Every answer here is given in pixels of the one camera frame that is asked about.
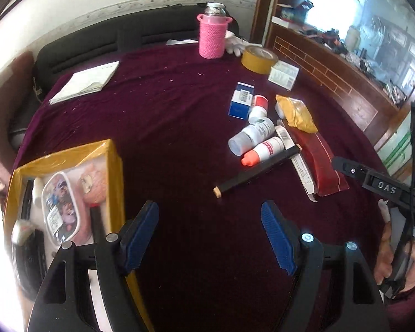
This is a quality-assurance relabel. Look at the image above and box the plain black pen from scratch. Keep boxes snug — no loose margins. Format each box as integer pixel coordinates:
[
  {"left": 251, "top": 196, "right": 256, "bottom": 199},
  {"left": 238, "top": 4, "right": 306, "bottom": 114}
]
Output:
[{"left": 20, "top": 179, "right": 35, "bottom": 222}]

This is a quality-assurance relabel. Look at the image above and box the silver foil packet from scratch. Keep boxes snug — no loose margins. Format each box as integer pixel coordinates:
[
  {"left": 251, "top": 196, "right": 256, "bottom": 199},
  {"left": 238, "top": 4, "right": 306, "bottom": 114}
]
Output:
[{"left": 11, "top": 219, "right": 35, "bottom": 246}]

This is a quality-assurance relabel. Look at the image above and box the white carton box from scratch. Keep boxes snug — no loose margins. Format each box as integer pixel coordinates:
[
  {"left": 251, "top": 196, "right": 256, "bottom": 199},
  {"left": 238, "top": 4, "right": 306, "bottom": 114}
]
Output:
[{"left": 268, "top": 60, "right": 300, "bottom": 89}]

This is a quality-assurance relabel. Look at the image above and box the black pen with beige tip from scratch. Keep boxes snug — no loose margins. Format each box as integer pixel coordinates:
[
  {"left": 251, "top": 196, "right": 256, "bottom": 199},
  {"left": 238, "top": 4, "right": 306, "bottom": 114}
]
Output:
[{"left": 213, "top": 144, "right": 302, "bottom": 200}]

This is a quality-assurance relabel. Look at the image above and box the person's right hand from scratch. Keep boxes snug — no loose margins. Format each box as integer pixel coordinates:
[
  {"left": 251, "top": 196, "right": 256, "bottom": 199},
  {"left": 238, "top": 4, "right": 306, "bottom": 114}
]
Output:
[{"left": 373, "top": 199, "right": 415, "bottom": 295}]

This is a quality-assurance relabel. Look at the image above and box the cartoon print pencil case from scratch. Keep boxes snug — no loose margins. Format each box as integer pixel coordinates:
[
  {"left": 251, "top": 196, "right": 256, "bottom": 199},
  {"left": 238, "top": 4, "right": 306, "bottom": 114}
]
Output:
[{"left": 41, "top": 171, "right": 82, "bottom": 248}]

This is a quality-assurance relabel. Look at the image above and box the yellow tape roll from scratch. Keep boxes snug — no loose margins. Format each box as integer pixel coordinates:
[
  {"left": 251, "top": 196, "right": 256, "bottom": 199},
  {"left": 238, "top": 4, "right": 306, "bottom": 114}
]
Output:
[{"left": 241, "top": 45, "right": 279, "bottom": 75}]

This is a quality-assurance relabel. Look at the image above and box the yellow cardboard box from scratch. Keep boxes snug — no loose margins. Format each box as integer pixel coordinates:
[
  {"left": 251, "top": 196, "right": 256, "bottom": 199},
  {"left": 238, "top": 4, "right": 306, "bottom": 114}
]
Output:
[{"left": 3, "top": 139, "right": 154, "bottom": 332}]

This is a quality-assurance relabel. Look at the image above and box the small white tube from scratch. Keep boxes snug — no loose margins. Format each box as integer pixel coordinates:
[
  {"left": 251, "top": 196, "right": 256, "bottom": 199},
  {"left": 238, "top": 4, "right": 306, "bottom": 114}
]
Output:
[{"left": 32, "top": 177, "right": 45, "bottom": 209}]

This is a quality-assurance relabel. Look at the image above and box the pink fluffy badge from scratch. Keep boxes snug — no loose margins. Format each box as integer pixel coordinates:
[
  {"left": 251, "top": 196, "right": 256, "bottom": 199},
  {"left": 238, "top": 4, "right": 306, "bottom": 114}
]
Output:
[{"left": 69, "top": 165, "right": 108, "bottom": 243}]

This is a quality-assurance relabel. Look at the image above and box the black printed packet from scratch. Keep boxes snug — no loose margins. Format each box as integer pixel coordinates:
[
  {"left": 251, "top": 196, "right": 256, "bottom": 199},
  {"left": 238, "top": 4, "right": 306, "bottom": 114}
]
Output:
[{"left": 15, "top": 230, "right": 48, "bottom": 299}]

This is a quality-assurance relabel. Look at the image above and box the long white medicine box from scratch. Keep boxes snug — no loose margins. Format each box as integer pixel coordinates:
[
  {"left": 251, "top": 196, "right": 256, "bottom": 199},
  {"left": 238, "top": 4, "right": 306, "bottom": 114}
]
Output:
[{"left": 274, "top": 120, "right": 318, "bottom": 203}]

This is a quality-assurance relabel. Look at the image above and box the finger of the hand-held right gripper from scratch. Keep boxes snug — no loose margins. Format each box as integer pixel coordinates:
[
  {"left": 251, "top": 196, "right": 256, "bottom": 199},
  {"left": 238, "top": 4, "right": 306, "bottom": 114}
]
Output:
[{"left": 331, "top": 156, "right": 369, "bottom": 188}]

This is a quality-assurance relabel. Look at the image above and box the clear labelled bottle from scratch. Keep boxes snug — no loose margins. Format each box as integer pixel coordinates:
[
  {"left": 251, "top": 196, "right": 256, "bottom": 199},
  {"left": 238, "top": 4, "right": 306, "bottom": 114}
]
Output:
[{"left": 228, "top": 117, "right": 276, "bottom": 155}]

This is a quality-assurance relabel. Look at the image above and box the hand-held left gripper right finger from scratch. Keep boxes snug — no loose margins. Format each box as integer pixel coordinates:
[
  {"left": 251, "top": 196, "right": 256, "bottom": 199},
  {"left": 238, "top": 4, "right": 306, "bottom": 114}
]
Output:
[{"left": 261, "top": 199, "right": 391, "bottom": 332}]

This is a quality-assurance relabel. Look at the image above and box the white paper booklet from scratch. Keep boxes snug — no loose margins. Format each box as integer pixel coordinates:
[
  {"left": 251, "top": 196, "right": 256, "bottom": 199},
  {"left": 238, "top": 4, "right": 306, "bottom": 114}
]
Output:
[{"left": 49, "top": 61, "right": 121, "bottom": 105}]

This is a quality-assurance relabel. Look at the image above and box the maroon tablecloth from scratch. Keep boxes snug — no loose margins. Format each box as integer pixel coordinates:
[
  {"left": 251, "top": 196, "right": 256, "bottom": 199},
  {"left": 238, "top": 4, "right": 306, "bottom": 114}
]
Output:
[{"left": 7, "top": 43, "right": 395, "bottom": 332}]

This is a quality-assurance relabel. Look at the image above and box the blue and white medicine box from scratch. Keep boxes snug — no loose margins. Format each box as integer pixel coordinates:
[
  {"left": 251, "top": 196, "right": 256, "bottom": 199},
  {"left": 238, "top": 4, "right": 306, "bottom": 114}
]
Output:
[{"left": 227, "top": 82, "right": 256, "bottom": 120}]

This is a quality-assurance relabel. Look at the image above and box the red-capped white bottle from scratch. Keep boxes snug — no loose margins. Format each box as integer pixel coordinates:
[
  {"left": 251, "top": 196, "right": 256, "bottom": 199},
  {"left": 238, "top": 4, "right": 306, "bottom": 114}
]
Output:
[{"left": 248, "top": 95, "right": 269, "bottom": 124}]

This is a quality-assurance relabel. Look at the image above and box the red foil packet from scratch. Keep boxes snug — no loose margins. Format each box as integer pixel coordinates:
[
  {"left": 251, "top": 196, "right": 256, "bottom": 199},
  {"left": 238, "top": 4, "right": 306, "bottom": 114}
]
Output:
[{"left": 283, "top": 129, "right": 351, "bottom": 196}]

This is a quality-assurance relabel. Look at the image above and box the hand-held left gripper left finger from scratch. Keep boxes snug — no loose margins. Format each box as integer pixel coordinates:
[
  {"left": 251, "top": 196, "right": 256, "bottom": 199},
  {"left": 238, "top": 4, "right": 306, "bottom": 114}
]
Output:
[{"left": 28, "top": 199, "right": 160, "bottom": 332}]

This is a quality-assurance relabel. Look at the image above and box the black pen with red end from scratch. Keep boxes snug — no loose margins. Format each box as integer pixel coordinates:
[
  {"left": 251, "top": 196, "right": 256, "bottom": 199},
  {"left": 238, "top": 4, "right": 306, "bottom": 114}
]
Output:
[{"left": 89, "top": 204, "right": 106, "bottom": 247}]

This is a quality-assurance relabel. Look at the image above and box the yellow snack packet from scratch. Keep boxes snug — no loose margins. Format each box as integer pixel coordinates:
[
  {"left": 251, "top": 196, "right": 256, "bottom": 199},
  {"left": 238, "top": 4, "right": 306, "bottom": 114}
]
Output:
[{"left": 274, "top": 94, "right": 319, "bottom": 135}]

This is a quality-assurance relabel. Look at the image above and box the black sofa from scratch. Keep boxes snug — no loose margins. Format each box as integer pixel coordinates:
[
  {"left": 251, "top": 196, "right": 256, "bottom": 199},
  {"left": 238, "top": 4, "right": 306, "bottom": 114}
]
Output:
[{"left": 9, "top": 3, "right": 241, "bottom": 146}]

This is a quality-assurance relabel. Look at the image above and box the white glove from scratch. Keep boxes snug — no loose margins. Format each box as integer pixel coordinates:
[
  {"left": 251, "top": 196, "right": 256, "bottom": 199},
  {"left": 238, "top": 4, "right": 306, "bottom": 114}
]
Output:
[{"left": 224, "top": 30, "right": 246, "bottom": 56}]

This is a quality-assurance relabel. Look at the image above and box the wooden window cabinet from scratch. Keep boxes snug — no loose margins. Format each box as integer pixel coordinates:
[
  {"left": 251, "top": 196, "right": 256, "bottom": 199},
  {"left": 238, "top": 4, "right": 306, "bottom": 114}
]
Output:
[{"left": 251, "top": 0, "right": 415, "bottom": 153}]

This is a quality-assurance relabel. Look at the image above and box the pink knit-sleeved flask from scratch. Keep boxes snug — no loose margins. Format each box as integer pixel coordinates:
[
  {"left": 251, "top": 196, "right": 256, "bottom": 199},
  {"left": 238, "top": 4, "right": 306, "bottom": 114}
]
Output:
[{"left": 197, "top": 2, "right": 233, "bottom": 59}]

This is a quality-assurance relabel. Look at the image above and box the orange-capped white bottle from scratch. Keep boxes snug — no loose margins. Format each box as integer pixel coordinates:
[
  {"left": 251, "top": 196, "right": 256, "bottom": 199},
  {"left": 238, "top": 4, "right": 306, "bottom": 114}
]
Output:
[{"left": 241, "top": 136, "right": 285, "bottom": 167}]

